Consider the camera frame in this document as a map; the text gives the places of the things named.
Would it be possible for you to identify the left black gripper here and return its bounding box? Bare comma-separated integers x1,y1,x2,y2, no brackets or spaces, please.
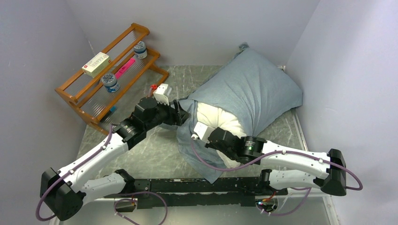
145,97,191,131

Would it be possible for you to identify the white pillow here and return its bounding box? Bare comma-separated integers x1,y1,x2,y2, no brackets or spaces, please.
195,102,248,170

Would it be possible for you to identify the blue grey pillow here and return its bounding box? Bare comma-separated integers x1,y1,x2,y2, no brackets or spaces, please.
176,43,303,183

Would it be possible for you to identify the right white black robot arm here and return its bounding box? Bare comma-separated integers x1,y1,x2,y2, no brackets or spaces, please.
205,128,347,196

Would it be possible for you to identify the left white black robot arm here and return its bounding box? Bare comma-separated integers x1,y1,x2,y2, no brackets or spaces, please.
35,97,190,221

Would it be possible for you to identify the wooden tiered shelf rack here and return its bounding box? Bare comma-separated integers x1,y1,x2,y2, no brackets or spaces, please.
55,23,169,134

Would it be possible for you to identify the far blue white jar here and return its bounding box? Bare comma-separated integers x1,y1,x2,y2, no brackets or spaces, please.
133,41,147,59

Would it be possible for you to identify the blue white jar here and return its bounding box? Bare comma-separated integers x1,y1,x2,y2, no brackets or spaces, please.
133,41,147,59
101,73,120,93

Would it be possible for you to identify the near blue white jar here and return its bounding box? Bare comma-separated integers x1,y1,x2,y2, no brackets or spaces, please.
101,73,120,93

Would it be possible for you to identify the white cardboard box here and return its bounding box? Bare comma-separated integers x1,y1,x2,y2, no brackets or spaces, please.
82,52,111,78

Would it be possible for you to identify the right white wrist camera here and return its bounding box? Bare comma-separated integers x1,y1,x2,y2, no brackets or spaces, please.
191,121,215,143

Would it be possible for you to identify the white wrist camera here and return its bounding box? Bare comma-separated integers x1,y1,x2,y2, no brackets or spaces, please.
191,121,215,143
150,83,172,105

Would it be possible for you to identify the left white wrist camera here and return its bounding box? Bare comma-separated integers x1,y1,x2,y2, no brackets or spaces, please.
150,83,172,105

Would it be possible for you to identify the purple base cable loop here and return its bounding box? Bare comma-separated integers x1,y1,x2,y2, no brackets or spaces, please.
113,191,168,225

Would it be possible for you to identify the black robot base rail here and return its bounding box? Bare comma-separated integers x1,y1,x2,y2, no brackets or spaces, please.
106,177,288,209

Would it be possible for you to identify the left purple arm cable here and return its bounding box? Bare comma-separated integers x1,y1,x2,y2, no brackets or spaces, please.
35,124,114,222

